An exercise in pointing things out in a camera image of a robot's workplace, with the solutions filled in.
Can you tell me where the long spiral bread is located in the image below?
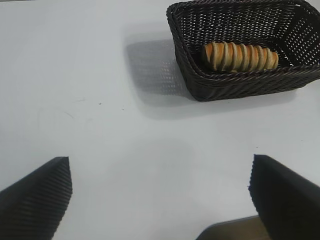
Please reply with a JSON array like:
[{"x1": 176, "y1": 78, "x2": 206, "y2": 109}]
[{"x1": 202, "y1": 41, "x2": 280, "y2": 74}]

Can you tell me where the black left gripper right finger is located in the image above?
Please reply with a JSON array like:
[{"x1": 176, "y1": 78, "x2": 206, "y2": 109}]
[{"x1": 247, "y1": 153, "x2": 320, "y2": 240}]

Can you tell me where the dark brown wicker basket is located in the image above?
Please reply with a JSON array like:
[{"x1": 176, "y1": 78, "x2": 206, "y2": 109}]
[{"x1": 165, "y1": 0, "x2": 320, "y2": 102}]

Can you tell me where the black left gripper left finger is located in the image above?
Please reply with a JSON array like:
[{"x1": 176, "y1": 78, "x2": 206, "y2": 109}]
[{"x1": 0, "y1": 156, "x2": 74, "y2": 240}]

